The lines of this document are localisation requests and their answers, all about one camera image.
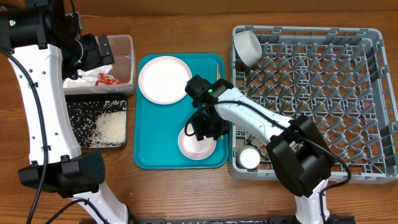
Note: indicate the grey dishwasher rack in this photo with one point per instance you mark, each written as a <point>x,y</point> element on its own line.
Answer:
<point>338,77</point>

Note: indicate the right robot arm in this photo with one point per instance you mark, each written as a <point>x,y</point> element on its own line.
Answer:
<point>302,161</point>

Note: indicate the pink shallow bowl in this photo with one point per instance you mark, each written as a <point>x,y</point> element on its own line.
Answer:
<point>193,149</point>

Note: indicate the red snack wrapper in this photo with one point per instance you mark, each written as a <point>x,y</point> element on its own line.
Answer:
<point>106,79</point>

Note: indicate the rice pile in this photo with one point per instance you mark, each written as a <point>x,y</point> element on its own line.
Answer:
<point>110,130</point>

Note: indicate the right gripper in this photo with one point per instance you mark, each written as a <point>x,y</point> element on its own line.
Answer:
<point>205,131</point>

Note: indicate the clear plastic bin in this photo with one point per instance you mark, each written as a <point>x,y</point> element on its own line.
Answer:
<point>123,69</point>

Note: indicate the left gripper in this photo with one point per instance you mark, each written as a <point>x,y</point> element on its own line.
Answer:
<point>97,58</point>

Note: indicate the white bowl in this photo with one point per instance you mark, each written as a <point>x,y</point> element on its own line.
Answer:
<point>248,47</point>

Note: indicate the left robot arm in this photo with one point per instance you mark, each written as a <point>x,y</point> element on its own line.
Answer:
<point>44,45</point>

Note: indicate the black tray bin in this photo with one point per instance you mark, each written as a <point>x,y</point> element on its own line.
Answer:
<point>84,110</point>

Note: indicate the white tissue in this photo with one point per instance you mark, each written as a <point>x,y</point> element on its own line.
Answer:
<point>88,78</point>

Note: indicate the white paper cup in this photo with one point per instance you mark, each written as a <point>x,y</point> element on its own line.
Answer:
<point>248,158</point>

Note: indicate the large white plate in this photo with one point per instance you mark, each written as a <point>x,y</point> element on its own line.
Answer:
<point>162,80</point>

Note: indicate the teal plastic tray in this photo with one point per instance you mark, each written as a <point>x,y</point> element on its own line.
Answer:
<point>157,127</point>

